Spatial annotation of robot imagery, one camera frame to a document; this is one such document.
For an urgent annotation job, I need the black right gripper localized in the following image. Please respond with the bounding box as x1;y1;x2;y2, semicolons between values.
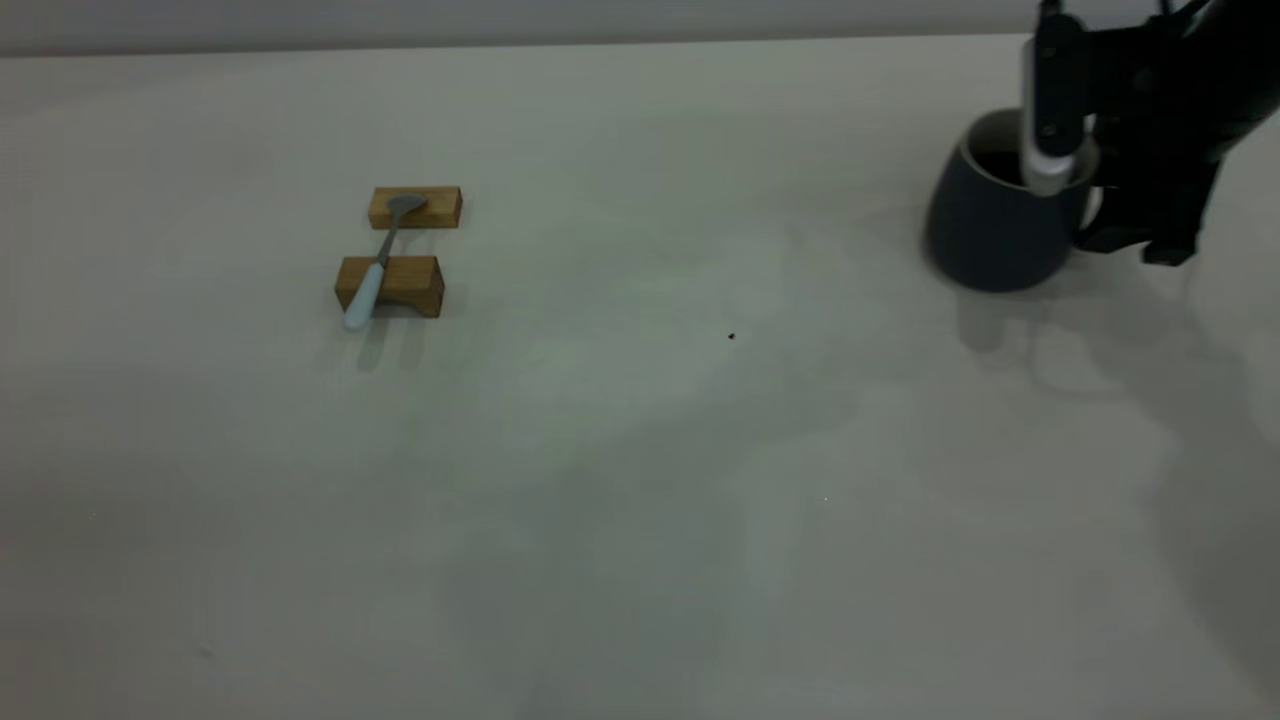
1075;0;1236;267

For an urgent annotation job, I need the dark grey ceramic mug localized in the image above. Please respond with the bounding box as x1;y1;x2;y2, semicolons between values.
925;108;1102;293

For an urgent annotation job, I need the spoon with pale blue handle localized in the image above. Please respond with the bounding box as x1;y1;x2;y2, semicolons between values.
343;193;429;333

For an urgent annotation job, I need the flat rectangular wooden block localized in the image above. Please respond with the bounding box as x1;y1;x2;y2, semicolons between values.
368;186;463;231

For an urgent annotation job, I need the arched wooden block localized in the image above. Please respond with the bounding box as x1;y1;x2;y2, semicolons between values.
334;256;445;320

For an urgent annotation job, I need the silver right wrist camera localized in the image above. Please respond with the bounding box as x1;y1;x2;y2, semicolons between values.
1020;0;1098;197

